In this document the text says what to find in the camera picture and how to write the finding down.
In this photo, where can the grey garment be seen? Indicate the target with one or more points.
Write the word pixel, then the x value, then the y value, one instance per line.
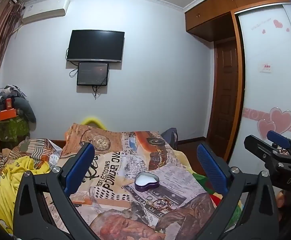
pixel 26 108

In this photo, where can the yellow cloth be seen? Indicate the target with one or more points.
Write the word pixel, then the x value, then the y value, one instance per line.
pixel 8 180

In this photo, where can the yellow plush object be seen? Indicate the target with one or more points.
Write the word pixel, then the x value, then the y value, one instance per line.
pixel 93 121

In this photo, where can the small black wall monitor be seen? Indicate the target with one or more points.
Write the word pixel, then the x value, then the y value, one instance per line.
pixel 92 73

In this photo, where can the orange box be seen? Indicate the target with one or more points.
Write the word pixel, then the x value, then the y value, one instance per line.
pixel 7 115

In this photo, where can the brown wooden door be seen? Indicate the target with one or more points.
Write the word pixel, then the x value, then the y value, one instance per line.
pixel 224 92

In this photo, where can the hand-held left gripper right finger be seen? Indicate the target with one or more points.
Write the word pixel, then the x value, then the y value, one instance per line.
pixel 210 165

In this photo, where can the wooden overhead cabinet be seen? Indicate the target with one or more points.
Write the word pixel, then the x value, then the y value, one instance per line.
pixel 210 10

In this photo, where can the purple heart-shaped tin box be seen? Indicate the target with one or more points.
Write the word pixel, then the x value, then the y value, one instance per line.
pixel 146 182

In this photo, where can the black wall television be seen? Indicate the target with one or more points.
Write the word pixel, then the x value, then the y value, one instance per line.
pixel 95 45

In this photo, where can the green patterned bedsheet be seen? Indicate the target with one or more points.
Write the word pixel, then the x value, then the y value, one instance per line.
pixel 211 192

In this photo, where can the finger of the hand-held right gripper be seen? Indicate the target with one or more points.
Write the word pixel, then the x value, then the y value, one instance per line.
pixel 258 147
pixel 278 138

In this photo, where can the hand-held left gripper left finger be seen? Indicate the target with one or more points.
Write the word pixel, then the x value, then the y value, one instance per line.
pixel 81 165

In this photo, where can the white air conditioner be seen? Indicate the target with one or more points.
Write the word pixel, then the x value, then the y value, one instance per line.
pixel 45 8

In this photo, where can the pile of clothes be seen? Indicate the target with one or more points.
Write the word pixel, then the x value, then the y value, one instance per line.
pixel 8 92

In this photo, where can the small red box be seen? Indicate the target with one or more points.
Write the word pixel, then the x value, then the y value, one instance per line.
pixel 9 104

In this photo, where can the dark blue bag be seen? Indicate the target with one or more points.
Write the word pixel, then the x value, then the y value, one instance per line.
pixel 170 136

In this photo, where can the green patterned cloth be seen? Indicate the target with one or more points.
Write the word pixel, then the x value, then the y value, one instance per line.
pixel 11 130

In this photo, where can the white paper sticker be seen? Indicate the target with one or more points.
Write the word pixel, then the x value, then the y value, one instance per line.
pixel 265 67

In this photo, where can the newspaper print blanket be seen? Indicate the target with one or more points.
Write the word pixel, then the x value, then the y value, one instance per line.
pixel 125 160

